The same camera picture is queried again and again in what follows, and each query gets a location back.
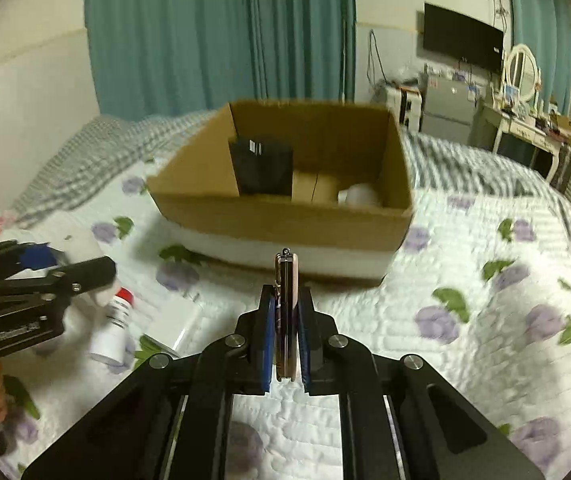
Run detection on red capped white bottle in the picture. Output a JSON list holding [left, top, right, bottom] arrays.
[[89, 288, 134, 366]]

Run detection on white power adapter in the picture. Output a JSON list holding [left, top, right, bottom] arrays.
[[144, 296, 200, 356]]

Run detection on black square box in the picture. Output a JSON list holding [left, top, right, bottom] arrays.
[[228, 136, 294, 197]]

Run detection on open cardboard box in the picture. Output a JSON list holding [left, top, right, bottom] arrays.
[[148, 101, 413, 283]]

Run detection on large green curtain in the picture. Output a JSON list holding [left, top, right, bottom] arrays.
[[85, 0, 356, 120]]

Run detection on white dressing table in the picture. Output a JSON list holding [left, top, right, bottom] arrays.
[[468, 102, 562, 183]]

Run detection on dark patterned suitcase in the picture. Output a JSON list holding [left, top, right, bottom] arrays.
[[550, 144, 571, 194]]

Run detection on silver mini fridge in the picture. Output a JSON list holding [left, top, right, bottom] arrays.
[[421, 75, 476, 145]]

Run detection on oval white vanity mirror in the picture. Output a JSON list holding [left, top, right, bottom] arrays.
[[502, 44, 543, 103]]

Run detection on green window curtain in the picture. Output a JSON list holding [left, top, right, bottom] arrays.
[[511, 0, 571, 115]]

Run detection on black wall television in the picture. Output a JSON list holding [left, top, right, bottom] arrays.
[[423, 3, 505, 74]]

